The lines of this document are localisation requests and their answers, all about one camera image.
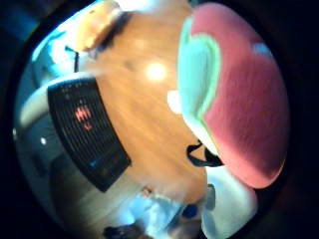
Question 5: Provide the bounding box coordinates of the black keyboard with red lights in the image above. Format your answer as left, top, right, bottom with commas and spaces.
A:
47, 77, 133, 194

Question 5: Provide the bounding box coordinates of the the person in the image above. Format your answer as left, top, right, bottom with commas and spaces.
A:
102, 187, 202, 239

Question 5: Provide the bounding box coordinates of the red mushroom soft toy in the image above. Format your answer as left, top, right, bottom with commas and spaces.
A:
165, 1, 292, 239

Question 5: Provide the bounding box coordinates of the thin black cable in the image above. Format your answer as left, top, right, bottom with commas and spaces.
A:
64, 45, 81, 74

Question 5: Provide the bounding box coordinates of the orange round soft toy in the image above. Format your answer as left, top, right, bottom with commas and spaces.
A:
73, 1, 125, 53

